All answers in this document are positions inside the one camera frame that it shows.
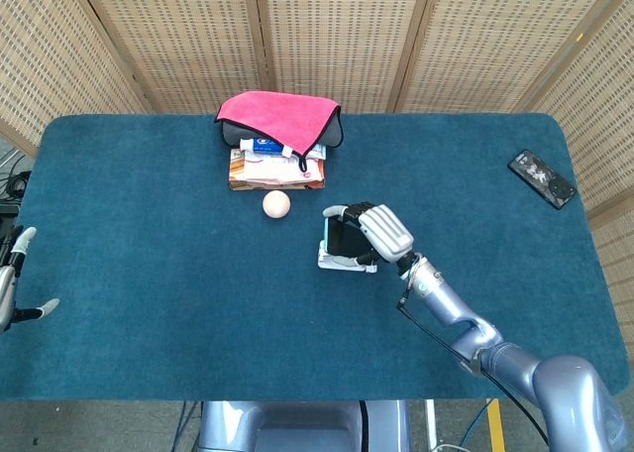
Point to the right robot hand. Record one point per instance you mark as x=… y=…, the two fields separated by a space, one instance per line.
x=389 y=231

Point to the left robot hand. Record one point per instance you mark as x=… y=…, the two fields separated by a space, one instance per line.
x=6 y=293

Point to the black smartphone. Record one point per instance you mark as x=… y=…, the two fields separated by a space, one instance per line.
x=344 y=236

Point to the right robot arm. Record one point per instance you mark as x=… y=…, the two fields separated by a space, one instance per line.
x=560 y=382

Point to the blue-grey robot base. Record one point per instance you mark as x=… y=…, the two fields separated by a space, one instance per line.
x=302 y=427

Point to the white folding phone stand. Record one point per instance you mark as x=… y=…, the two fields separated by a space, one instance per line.
x=327 y=262

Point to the white plastic packet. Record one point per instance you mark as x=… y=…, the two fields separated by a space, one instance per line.
x=318 y=150

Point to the peach ball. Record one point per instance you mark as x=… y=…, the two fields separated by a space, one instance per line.
x=276 y=204

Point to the pink white wet wipes pack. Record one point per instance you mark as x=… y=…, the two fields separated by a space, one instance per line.
x=277 y=169

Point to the white blue toothpaste tube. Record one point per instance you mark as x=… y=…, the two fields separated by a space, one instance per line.
x=265 y=146

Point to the pink cloth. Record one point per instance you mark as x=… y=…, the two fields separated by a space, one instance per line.
x=277 y=117

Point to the black patterned remote control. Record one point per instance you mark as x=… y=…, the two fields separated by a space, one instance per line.
x=542 y=178

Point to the blue table mat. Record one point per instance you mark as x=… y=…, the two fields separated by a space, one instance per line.
x=198 y=298

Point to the woven bamboo folding screen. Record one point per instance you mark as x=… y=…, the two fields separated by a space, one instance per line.
x=347 y=35

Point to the yellow floor strip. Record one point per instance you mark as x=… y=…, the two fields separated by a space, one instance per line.
x=496 y=422

